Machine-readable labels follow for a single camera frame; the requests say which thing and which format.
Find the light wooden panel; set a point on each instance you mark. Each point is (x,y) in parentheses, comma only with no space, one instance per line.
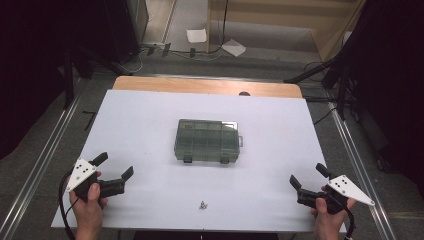
(266,13)

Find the person's right hand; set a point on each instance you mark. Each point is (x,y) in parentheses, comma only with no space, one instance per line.
(330,221)

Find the person's left hand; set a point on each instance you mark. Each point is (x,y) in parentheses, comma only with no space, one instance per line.
(87,213)

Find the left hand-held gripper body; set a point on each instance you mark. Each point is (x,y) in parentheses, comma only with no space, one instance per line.
(81,173)

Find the grey clear compartment storage box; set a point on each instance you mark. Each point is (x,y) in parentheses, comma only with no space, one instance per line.
(206,141)

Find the metal floor rail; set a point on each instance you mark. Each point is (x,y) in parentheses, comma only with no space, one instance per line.
(36,173)
(360,166)

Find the small metal screws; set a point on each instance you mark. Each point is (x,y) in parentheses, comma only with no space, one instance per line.
(203,205)

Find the dark cabinet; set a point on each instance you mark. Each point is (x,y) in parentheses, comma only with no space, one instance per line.
(128,30)

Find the white power strip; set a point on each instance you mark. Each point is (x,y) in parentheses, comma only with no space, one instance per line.
(151,43)

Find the dark curtain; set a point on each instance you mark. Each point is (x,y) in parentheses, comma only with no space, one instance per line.
(30,66)
(393,83)

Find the creased white paper sheet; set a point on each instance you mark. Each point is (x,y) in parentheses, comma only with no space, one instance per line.
(234,47)

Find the black metal stand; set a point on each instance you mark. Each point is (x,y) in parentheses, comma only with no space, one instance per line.
(341,90)

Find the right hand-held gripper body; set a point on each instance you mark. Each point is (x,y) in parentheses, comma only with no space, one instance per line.
(346,188)

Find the square white paper sheet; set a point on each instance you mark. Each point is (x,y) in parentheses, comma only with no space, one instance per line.
(196,35)

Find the white table mat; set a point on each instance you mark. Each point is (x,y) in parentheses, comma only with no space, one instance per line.
(150,133)

